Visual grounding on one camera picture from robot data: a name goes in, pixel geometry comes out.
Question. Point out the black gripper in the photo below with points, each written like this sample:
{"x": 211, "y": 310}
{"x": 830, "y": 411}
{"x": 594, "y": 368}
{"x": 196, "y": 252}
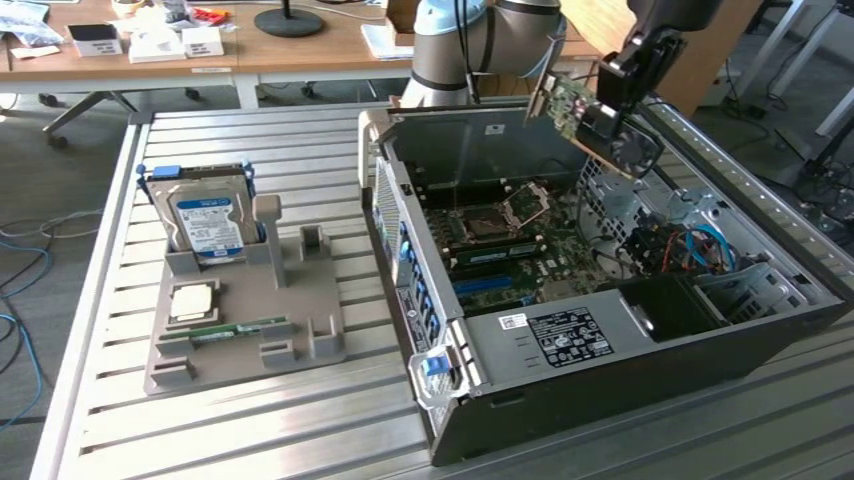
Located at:
{"x": 640, "y": 70}

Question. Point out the green graphics card black fan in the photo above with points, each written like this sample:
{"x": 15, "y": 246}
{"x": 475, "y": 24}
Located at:
{"x": 567, "y": 105}

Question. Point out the perforated silver drive cage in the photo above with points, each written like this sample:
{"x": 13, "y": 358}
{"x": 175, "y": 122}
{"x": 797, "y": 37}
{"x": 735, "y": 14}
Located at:
{"x": 620, "y": 195}

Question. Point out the silver socket cover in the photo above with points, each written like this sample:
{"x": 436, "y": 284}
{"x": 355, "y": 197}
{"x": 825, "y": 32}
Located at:
{"x": 515, "y": 210}

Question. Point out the white paper stack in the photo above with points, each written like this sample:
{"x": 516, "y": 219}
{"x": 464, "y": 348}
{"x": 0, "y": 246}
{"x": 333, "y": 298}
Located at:
{"x": 387, "y": 42}

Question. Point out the CPU socket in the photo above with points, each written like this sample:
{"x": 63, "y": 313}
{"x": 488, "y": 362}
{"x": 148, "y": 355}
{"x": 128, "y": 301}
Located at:
{"x": 483, "y": 225}

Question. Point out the green motherboard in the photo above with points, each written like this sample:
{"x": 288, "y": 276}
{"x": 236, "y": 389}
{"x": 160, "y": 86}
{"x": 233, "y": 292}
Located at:
{"x": 567, "y": 260}

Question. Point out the green RAM stick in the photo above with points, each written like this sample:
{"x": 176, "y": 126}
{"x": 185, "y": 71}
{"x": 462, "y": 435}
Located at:
{"x": 227, "y": 330}
{"x": 496, "y": 254}

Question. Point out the silver disk bay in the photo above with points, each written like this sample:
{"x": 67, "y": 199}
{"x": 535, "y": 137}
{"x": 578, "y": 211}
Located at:
{"x": 754, "y": 295}

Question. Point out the blue expansion slot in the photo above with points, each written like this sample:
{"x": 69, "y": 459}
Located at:
{"x": 480, "y": 286}

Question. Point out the black round lamp base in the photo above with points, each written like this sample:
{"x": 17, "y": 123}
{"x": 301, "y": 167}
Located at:
{"x": 289, "y": 25}

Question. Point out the silver power supply unit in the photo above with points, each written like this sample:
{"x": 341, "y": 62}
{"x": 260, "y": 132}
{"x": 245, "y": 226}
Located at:
{"x": 507, "y": 360}

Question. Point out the small red object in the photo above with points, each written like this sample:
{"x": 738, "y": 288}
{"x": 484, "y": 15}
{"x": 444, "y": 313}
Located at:
{"x": 209, "y": 16}

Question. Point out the white cardboard box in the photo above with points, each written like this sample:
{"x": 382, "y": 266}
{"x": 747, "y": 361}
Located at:
{"x": 156, "y": 50}
{"x": 200, "y": 45}

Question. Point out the blue case latch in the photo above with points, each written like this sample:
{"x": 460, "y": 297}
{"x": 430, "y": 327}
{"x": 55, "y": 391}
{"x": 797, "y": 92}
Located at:
{"x": 434, "y": 365}

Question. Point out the black open PC case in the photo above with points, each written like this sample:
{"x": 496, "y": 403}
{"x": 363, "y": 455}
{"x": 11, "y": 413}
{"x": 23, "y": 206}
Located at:
{"x": 600, "y": 415}

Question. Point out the hard disk with blue carrier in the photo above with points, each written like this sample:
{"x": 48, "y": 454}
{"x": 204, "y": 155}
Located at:
{"x": 200, "y": 225}

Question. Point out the small round cup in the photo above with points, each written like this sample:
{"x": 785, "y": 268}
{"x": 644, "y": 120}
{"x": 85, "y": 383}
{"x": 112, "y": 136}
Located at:
{"x": 127, "y": 7}

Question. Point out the white box with black inside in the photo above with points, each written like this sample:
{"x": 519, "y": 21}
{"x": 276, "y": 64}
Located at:
{"x": 100, "y": 47}

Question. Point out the silver CPU chip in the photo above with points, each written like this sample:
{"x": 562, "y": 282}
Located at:
{"x": 189, "y": 302}

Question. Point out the grey parts rack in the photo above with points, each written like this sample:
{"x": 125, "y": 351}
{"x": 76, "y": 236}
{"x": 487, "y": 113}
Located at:
{"x": 233, "y": 360}

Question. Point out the beige paper note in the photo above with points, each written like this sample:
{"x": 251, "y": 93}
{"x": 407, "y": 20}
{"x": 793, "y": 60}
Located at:
{"x": 33, "y": 52}

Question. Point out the clear plastic bag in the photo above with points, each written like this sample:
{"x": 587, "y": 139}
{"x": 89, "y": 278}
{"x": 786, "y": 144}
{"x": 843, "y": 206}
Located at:
{"x": 20, "y": 27}

